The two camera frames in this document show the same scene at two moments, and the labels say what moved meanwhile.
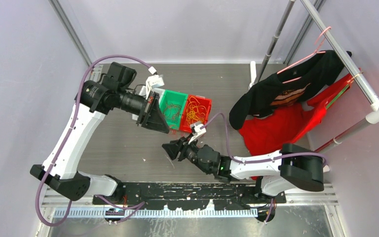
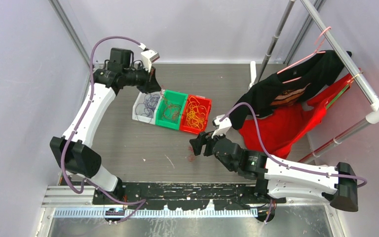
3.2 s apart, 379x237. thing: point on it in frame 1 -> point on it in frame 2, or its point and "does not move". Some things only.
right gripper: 173,148 -> 198,143
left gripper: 152,119 -> 151,84
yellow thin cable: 195,112 does not move
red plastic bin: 197,109 does not move
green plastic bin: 172,105 does not move
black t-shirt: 288,87 does not move
